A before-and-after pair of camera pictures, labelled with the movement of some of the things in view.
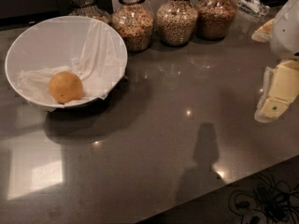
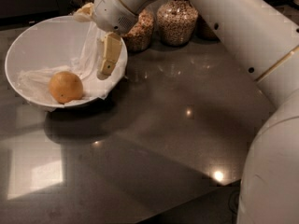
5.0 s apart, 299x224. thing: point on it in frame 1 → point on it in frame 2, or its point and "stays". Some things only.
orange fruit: [65, 87] stays
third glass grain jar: [177, 17] stays
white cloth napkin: [100, 66] stays
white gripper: [287, 32] → [112, 12]
